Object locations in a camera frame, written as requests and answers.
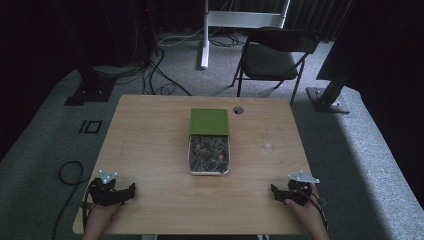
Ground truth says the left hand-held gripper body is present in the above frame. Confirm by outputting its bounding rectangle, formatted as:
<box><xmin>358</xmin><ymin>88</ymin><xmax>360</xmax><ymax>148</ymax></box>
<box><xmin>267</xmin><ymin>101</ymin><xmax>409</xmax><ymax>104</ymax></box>
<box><xmin>87</xmin><ymin>169</ymin><xmax>128</xmax><ymax>207</ymax></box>

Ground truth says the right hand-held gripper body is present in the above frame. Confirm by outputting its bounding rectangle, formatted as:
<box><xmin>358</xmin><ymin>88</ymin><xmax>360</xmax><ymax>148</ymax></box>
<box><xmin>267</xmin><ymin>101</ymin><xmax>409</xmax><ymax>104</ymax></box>
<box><xmin>281</xmin><ymin>170</ymin><xmax>321</xmax><ymax>207</ymax></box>

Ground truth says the person's right hand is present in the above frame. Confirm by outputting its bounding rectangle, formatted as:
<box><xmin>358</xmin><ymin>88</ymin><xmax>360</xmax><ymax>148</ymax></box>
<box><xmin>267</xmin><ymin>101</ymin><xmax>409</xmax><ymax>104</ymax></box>
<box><xmin>284</xmin><ymin>183</ymin><xmax>323</xmax><ymax>232</ymax></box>

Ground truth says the person's left hand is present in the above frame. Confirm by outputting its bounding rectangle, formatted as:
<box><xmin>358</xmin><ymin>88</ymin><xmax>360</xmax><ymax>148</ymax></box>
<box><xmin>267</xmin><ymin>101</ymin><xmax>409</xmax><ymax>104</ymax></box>
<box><xmin>87</xmin><ymin>201</ymin><xmax>122</xmax><ymax>231</ymax></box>

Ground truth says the small clear cup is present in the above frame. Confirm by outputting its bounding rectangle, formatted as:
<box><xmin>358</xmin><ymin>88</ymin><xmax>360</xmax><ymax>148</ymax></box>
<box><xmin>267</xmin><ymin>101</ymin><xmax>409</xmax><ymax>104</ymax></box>
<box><xmin>261</xmin><ymin>141</ymin><xmax>277</xmax><ymax>154</ymax></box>

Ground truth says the clear box of dark pieces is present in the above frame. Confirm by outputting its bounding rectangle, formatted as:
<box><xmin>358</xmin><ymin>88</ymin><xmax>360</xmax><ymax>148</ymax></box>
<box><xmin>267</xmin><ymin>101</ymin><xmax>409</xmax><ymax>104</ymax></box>
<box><xmin>187</xmin><ymin>133</ymin><xmax>231</xmax><ymax>177</ymax></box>

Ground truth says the green box lid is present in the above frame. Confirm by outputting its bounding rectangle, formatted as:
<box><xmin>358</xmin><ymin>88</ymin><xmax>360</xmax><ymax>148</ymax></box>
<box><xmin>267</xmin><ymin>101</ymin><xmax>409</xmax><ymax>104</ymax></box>
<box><xmin>188</xmin><ymin>107</ymin><xmax>231</xmax><ymax>137</ymax></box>

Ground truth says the black metal stand with base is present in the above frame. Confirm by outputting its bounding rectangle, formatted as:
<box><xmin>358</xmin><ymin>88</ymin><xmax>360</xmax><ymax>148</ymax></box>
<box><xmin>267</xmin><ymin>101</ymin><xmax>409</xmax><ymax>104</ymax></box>
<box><xmin>305</xmin><ymin>63</ymin><xmax>352</xmax><ymax>115</ymax></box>
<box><xmin>49</xmin><ymin>0</ymin><xmax>117</xmax><ymax>108</ymax></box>

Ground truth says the black folding chair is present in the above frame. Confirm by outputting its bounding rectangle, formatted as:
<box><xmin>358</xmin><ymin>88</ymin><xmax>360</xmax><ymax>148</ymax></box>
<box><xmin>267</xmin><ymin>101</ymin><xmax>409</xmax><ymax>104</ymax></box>
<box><xmin>231</xmin><ymin>26</ymin><xmax>320</xmax><ymax>107</ymax></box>

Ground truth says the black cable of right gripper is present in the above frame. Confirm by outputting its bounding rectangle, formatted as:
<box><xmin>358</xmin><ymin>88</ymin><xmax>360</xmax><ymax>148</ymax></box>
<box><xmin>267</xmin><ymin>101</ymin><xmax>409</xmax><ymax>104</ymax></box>
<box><xmin>308</xmin><ymin>189</ymin><xmax>330</xmax><ymax>232</ymax></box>

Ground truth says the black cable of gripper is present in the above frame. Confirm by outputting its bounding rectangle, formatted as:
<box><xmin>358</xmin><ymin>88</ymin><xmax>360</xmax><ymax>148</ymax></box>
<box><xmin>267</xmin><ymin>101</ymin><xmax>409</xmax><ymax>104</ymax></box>
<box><xmin>308</xmin><ymin>189</ymin><xmax>330</xmax><ymax>232</ymax></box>
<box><xmin>51</xmin><ymin>160</ymin><xmax>98</xmax><ymax>240</ymax></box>

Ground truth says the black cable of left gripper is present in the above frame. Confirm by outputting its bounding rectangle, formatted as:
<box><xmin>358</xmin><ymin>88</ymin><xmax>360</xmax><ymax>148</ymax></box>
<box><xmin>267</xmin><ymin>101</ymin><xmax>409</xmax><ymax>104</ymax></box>
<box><xmin>51</xmin><ymin>160</ymin><xmax>98</xmax><ymax>240</ymax></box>

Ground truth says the bundle of floor cables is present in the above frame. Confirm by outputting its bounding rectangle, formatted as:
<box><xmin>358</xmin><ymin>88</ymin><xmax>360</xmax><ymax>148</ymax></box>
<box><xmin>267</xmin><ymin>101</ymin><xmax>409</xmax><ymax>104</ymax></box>
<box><xmin>93</xmin><ymin>28</ymin><xmax>246</xmax><ymax>98</ymax></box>

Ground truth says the white metal stand frame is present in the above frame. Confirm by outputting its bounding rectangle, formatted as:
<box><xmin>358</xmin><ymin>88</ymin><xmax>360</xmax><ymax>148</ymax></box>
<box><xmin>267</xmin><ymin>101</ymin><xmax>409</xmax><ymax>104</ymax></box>
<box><xmin>199</xmin><ymin>0</ymin><xmax>292</xmax><ymax>70</ymax></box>

